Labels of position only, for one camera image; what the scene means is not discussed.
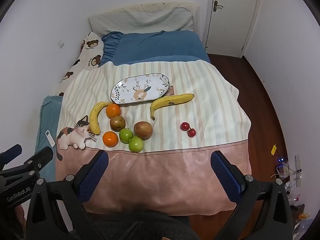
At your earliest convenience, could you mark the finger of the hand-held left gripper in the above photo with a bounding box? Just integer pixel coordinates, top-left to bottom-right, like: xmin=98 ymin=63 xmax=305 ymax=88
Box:
xmin=15 ymin=146 xmax=54 ymax=178
xmin=0 ymin=144 xmax=22 ymax=172

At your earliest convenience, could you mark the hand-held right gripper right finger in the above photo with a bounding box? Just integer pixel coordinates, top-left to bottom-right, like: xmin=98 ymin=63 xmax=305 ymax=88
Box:
xmin=211 ymin=150 xmax=293 ymax=240

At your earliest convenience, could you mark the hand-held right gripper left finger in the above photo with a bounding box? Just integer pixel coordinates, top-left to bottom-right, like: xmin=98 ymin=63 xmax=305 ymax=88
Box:
xmin=26 ymin=150 xmax=110 ymax=240

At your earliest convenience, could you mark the orange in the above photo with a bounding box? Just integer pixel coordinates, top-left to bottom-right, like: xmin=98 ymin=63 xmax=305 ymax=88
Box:
xmin=102 ymin=131 xmax=118 ymax=147
xmin=106 ymin=104 xmax=121 ymax=118

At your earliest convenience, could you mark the green apple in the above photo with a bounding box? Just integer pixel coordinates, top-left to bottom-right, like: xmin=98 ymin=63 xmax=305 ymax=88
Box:
xmin=128 ymin=136 xmax=144 ymax=152
xmin=119 ymin=128 xmax=134 ymax=144

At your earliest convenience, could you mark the small brown pear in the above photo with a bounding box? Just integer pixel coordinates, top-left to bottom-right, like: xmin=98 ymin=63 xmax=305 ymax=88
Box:
xmin=110 ymin=115 xmax=126 ymax=132

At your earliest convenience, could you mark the curved yellow banana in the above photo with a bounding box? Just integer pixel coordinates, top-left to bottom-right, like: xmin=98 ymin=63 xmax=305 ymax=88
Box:
xmin=89 ymin=101 xmax=113 ymax=135

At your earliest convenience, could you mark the large brown pear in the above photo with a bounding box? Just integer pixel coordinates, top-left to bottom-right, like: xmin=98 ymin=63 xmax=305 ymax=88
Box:
xmin=133 ymin=121 xmax=153 ymax=140

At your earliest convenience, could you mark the yellow banana with sticker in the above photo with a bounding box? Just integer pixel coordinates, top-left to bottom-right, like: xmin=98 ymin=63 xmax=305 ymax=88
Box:
xmin=149 ymin=93 xmax=195 ymax=121

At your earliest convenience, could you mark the oval floral plate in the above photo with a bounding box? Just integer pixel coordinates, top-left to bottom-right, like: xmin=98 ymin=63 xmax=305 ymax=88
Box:
xmin=110 ymin=73 xmax=170 ymax=105

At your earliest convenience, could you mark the person's left forearm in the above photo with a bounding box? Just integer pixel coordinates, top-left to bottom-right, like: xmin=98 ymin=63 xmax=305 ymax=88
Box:
xmin=11 ymin=204 xmax=27 ymax=240

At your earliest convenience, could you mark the white remote control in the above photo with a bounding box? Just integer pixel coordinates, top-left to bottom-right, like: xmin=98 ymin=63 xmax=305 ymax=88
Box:
xmin=46 ymin=130 xmax=56 ymax=147

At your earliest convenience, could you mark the teal folded blanket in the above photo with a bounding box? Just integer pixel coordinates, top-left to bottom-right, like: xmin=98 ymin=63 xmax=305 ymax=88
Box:
xmin=34 ymin=95 xmax=64 ymax=180

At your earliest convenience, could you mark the striped cat print duvet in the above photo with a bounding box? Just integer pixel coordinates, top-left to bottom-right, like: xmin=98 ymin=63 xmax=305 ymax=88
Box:
xmin=55 ymin=59 xmax=252 ymax=217

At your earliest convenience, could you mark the person's dark grey clothing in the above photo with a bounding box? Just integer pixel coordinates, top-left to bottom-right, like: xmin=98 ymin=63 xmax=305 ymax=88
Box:
xmin=72 ymin=211 xmax=200 ymax=240

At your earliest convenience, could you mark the white power strip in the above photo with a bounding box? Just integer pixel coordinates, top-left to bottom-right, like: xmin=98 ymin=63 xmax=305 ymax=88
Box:
xmin=294 ymin=154 xmax=302 ymax=188

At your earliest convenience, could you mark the bear print pillow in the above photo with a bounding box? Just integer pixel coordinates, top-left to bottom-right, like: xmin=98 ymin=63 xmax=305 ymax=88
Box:
xmin=54 ymin=32 xmax=105 ymax=98

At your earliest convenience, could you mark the blue blanket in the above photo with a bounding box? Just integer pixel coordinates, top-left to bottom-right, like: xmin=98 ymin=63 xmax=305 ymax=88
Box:
xmin=99 ymin=31 xmax=211 ymax=67

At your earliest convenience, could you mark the white door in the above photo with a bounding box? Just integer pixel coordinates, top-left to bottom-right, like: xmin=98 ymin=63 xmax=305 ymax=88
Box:
xmin=205 ymin=0 xmax=263 ymax=58

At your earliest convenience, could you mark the grey quilted pillow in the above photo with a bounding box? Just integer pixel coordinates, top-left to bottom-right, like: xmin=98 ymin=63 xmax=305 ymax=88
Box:
xmin=88 ymin=7 xmax=195 ymax=37

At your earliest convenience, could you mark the cream fluffy throw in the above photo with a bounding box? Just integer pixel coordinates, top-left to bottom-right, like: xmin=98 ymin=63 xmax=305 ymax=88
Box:
xmin=100 ymin=1 xmax=200 ymax=34

